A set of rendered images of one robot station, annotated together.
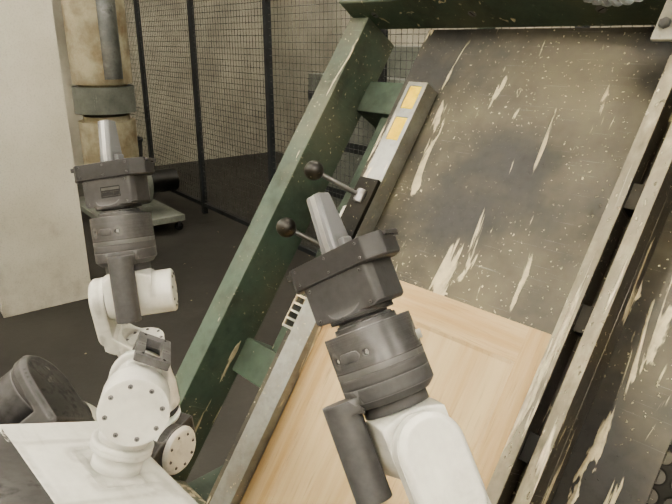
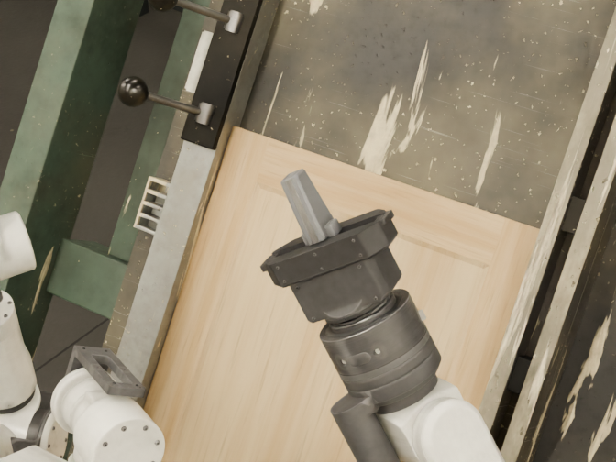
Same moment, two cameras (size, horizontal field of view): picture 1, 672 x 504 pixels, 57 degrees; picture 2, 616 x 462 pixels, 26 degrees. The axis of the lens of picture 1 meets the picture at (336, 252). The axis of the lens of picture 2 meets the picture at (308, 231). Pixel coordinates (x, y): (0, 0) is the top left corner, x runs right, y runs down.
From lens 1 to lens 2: 0.63 m
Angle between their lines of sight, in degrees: 21
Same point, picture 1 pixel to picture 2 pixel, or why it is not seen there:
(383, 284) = (386, 276)
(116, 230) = not seen: outside the picture
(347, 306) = (347, 302)
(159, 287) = (14, 246)
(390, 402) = (405, 397)
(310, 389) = (200, 319)
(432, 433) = (453, 423)
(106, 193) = not seen: outside the picture
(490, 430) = (465, 354)
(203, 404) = not seen: hidden behind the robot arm
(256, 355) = (85, 267)
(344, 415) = (359, 417)
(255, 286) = (65, 161)
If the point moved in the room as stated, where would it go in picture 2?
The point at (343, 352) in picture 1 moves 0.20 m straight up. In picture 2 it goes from (351, 354) to (356, 157)
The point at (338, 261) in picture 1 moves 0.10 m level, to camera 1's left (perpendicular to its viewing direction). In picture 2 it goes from (334, 258) to (217, 276)
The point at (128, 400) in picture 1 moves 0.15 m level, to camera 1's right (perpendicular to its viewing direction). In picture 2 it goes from (123, 443) to (296, 410)
